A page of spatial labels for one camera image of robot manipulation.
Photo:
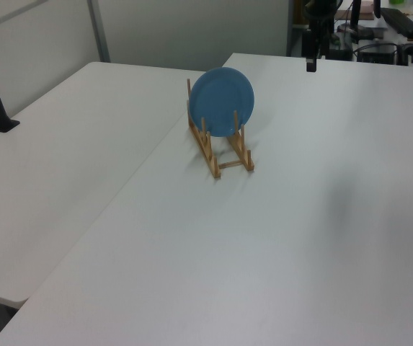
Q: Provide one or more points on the black Franka gripper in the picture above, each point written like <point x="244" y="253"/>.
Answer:
<point x="319" y="9"/>

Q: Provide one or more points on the blue round plate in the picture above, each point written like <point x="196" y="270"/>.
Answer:
<point x="221" y="102"/>

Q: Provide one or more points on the wooden plate rack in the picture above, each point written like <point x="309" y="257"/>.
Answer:
<point x="213" y="158"/>

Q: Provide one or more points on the black monitor stand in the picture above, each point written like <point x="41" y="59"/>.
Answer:
<point x="355" y="27"/>

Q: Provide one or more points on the black electronics box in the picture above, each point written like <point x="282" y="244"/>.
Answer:
<point x="376" y="53"/>

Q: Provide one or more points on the brown cardboard box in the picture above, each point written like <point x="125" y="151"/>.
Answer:
<point x="366" y="9"/>

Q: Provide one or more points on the black keyboard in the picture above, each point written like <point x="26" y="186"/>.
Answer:
<point x="404" y="22"/>

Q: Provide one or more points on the grey metal table clamp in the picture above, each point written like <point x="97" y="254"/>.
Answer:
<point x="408" y="50"/>

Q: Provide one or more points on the green object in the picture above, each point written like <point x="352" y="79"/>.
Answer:
<point x="397" y="1"/>

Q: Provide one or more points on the grey partition post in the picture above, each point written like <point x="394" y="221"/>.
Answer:
<point x="98" y="30"/>

